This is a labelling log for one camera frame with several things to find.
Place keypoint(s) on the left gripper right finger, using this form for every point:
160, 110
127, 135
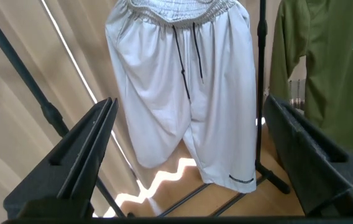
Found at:
319, 193

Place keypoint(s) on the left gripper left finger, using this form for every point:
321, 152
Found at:
39, 193

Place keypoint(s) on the green garment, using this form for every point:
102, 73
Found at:
335, 93

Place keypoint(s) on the pale grey shorts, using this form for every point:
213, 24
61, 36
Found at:
164, 93

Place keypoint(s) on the black clothes rack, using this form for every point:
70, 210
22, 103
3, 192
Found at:
50, 113

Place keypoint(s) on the beige curtain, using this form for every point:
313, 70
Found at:
15, 140

